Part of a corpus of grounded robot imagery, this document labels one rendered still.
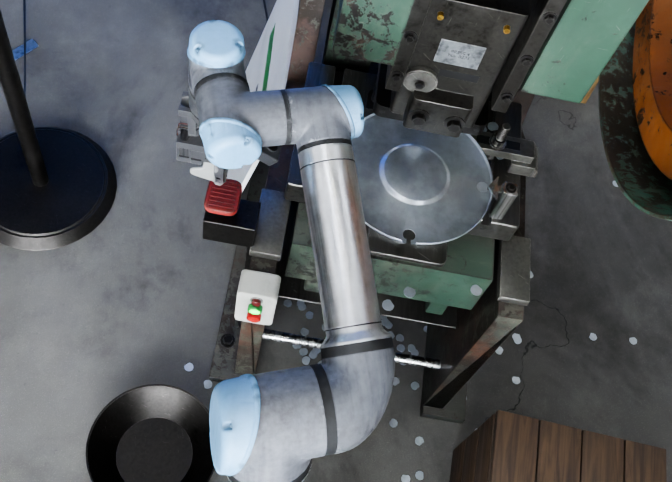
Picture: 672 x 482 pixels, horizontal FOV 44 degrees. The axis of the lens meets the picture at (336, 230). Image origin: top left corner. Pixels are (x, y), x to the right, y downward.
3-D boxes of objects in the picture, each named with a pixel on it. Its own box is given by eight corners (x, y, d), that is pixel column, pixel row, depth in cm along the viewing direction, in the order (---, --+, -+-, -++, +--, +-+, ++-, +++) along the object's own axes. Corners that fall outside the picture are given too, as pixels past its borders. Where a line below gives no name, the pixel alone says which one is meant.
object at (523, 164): (534, 177, 164) (554, 148, 155) (451, 161, 163) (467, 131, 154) (534, 153, 167) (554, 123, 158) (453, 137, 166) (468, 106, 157)
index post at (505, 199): (502, 220, 158) (519, 194, 150) (487, 217, 158) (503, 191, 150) (503, 207, 160) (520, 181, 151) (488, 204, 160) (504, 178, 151)
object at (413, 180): (489, 258, 145) (490, 256, 145) (326, 228, 143) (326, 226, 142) (494, 125, 159) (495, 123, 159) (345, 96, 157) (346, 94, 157)
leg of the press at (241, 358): (254, 388, 208) (291, 211, 130) (208, 380, 207) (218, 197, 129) (306, 99, 253) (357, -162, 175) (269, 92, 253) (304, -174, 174)
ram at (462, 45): (472, 149, 142) (534, 31, 116) (386, 132, 141) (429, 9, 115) (476, 71, 151) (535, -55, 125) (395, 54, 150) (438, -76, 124)
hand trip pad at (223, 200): (234, 234, 151) (236, 214, 144) (201, 228, 150) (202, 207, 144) (241, 201, 154) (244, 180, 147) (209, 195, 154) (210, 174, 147)
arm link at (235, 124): (292, 134, 107) (276, 67, 112) (204, 143, 105) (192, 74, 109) (286, 167, 114) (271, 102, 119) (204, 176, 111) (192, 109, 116)
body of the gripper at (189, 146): (186, 125, 136) (186, 79, 126) (238, 135, 137) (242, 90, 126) (176, 164, 132) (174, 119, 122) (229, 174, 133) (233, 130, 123)
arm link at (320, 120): (427, 441, 104) (363, 68, 111) (342, 458, 101) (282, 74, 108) (401, 436, 115) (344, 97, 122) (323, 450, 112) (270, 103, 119)
